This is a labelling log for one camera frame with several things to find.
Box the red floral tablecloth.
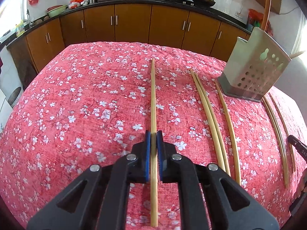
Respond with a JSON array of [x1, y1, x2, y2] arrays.
[[0, 41, 307, 230]]

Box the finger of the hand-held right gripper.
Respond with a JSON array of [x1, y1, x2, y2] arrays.
[[287, 135, 307, 163]]

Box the wooden chopstick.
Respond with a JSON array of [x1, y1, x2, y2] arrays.
[[290, 50, 306, 59], [194, 72, 232, 177], [214, 79, 241, 186], [151, 58, 159, 228], [261, 97, 288, 189], [261, 0, 274, 32], [264, 97, 290, 187], [269, 92, 296, 172], [189, 68, 226, 173]]

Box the black kitchen countertop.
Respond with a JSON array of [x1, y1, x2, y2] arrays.
[[0, 0, 255, 48]]

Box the white appliance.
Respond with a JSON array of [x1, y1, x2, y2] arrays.
[[0, 45, 24, 125]]

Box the black gas stove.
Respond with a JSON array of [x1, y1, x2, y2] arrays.
[[153, 0, 213, 7]]

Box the red plastic bag of bottles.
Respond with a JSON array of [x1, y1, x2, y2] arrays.
[[247, 9, 272, 35]]

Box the perforated metal chopstick holder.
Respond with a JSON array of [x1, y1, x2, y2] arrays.
[[217, 27, 292, 103]]

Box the person's right hand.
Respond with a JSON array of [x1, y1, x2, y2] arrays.
[[293, 169, 307, 199]]

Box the row of wooden base cabinets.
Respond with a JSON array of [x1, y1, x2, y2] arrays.
[[7, 3, 255, 73]]

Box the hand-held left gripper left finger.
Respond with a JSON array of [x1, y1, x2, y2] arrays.
[[26, 131, 151, 230]]

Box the window beside sink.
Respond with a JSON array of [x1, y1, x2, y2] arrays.
[[0, 0, 28, 39]]

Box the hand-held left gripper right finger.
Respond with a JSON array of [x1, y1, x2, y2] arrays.
[[157, 131, 280, 230]]

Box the yellow detergent bottle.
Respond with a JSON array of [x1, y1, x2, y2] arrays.
[[16, 20, 26, 37]]

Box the red and white bags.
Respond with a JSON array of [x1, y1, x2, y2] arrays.
[[68, 0, 90, 9]]

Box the green basin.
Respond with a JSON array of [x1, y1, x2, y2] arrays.
[[47, 5, 68, 18]]

